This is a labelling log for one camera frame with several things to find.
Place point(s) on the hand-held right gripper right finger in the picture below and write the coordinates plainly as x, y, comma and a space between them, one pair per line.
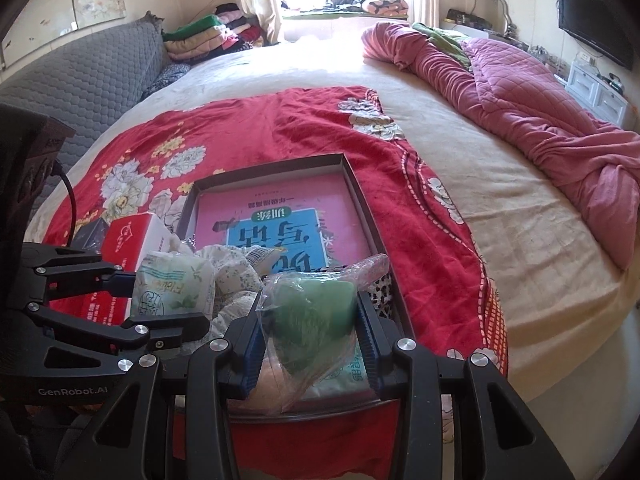
367, 355

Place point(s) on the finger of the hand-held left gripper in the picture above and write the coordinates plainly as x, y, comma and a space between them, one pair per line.
75, 270
165, 332

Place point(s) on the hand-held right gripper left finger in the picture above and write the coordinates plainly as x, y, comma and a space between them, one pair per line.
252, 355

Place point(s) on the green and white tissue packet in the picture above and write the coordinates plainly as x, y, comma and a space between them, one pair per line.
345, 375
170, 285

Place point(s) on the clear bag of snacks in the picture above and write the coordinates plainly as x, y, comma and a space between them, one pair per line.
270, 390

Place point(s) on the red and white box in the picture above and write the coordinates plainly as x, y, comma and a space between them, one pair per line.
125, 240

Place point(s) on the leopard print scrunchie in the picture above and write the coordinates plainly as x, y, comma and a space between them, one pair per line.
380, 290

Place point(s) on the green sponge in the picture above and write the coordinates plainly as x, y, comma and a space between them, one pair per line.
310, 320

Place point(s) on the white floral scrunchie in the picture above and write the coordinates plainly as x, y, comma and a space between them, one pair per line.
230, 270

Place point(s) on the shallow grey cardboard box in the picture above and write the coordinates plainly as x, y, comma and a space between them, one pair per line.
275, 172

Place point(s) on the pink book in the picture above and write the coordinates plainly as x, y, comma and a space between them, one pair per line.
225, 210

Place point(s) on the grey quilted headboard cover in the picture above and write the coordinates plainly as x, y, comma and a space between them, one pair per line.
75, 80

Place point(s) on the cream bed sheet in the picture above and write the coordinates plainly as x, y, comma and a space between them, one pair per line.
500, 210

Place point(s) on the dark patterned pillow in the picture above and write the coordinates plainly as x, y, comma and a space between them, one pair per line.
167, 80

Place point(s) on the red floral blanket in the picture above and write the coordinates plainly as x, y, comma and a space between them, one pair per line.
300, 120

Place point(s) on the stack of folded blankets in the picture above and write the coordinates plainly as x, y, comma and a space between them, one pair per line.
200, 35

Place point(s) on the pink quilt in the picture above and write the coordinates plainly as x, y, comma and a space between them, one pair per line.
525, 110

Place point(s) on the green cloth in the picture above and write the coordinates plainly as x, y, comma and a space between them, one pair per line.
447, 40

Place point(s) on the green window seat mat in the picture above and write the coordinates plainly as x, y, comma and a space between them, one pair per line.
325, 14

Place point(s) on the clear plastic organizer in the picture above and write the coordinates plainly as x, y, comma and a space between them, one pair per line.
547, 57

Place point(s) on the white drawer cabinet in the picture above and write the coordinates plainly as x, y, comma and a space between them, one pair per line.
597, 92

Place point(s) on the orange patterned cushion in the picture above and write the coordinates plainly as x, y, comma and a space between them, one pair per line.
385, 6

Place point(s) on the black box on dresser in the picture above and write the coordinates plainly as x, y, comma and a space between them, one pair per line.
467, 17

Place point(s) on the dark clothes heap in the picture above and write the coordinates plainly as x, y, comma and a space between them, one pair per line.
342, 2

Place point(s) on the heart-shaped mirror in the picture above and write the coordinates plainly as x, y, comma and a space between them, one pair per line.
507, 15

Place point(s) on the black kettle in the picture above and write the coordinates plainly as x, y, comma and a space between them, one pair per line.
616, 81

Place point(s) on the black flat television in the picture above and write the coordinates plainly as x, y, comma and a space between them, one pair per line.
595, 25

